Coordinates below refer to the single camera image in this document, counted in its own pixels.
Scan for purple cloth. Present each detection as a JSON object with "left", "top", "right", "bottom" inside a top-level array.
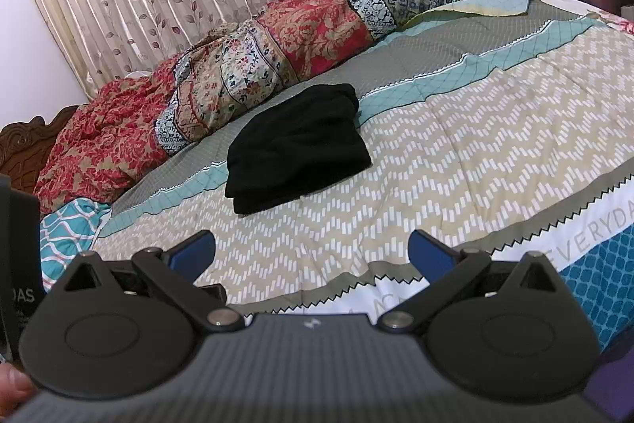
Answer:
[{"left": 584, "top": 339, "right": 634, "bottom": 423}]

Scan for person's left hand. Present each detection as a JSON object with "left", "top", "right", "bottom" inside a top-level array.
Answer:
[{"left": 0, "top": 364, "right": 36, "bottom": 406}]

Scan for beige chevron comforter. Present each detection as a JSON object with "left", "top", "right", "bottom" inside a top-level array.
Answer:
[{"left": 94, "top": 0, "right": 634, "bottom": 354}]

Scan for black pants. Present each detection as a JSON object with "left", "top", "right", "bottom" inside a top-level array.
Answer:
[{"left": 224, "top": 82, "right": 373, "bottom": 216}]

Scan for pale yellow sheet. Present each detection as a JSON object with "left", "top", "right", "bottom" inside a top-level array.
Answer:
[{"left": 411, "top": 0, "right": 537, "bottom": 27}]

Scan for red floral patchwork quilt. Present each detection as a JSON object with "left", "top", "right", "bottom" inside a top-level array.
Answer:
[{"left": 34, "top": 0, "right": 523, "bottom": 216}]

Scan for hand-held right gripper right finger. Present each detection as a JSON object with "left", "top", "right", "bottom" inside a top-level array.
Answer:
[{"left": 379, "top": 229, "right": 563, "bottom": 333}]

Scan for teal white patterned pillow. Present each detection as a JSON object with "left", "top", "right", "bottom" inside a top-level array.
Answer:
[{"left": 40, "top": 198, "right": 112, "bottom": 292}]

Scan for carved wooden headboard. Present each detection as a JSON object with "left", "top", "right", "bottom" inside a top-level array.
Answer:
[{"left": 0, "top": 105, "right": 80, "bottom": 193}]

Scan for floral bed sheet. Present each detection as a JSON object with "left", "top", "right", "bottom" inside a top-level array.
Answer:
[{"left": 534, "top": 0, "right": 634, "bottom": 38}]

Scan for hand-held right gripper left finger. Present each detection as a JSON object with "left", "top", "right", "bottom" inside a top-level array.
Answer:
[{"left": 54, "top": 229, "right": 246, "bottom": 332}]

